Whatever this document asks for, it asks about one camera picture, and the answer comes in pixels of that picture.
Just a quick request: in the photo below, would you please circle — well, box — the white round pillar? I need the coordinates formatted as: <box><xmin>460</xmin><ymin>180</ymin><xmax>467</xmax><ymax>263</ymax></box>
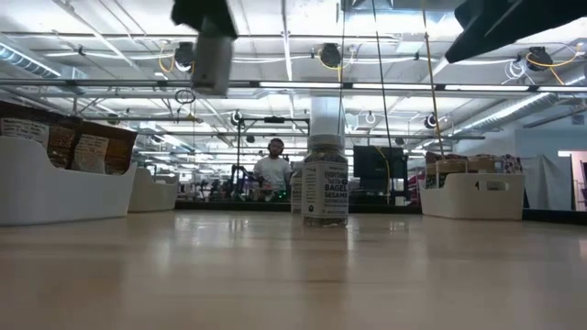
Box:
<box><xmin>309</xmin><ymin>95</ymin><xmax>346</xmax><ymax>138</ymax></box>

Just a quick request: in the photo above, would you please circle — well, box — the white plastic bin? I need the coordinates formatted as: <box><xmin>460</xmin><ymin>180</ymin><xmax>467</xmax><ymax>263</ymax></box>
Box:
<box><xmin>417</xmin><ymin>172</ymin><xmax>526</xmax><ymax>221</ymax></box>
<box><xmin>0</xmin><ymin>136</ymin><xmax>138</xmax><ymax>226</ymax></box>
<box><xmin>127</xmin><ymin>165</ymin><xmax>181</xmax><ymax>214</ymax></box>

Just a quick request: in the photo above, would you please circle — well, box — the ceiling light strip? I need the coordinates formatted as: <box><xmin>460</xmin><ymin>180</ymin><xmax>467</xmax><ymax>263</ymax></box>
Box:
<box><xmin>259</xmin><ymin>81</ymin><xmax>587</xmax><ymax>93</ymax></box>

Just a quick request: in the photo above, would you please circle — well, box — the floral patterned cloth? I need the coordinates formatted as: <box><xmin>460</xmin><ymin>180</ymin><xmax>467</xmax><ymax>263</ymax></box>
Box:
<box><xmin>425</xmin><ymin>152</ymin><xmax>524</xmax><ymax>175</ymax></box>

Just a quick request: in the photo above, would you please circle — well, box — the yellow cable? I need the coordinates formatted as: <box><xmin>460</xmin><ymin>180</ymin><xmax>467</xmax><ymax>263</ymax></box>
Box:
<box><xmin>419</xmin><ymin>0</ymin><xmax>447</xmax><ymax>160</ymax></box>

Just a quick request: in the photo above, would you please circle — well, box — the person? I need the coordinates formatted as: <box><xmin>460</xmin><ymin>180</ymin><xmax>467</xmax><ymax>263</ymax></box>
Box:
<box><xmin>252</xmin><ymin>137</ymin><xmax>294</xmax><ymax>203</ymax></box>

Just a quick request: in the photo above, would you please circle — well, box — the black metal stand frame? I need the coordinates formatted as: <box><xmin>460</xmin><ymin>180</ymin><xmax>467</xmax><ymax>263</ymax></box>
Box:
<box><xmin>234</xmin><ymin>116</ymin><xmax>312</xmax><ymax>203</ymax></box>

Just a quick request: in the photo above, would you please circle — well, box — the black hanging cable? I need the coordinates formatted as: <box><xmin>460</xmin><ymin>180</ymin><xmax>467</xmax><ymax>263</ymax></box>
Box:
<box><xmin>370</xmin><ymin>0</ymin><xmax>395</xmax><ymax>150</ymax></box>

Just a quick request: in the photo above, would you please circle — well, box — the white hanging sheet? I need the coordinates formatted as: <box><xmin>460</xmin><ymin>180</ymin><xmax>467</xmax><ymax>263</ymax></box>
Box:
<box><xmin>522</xmin><ymin>154</ymin><xmax>574</xmax><ymax>212</ymax></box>

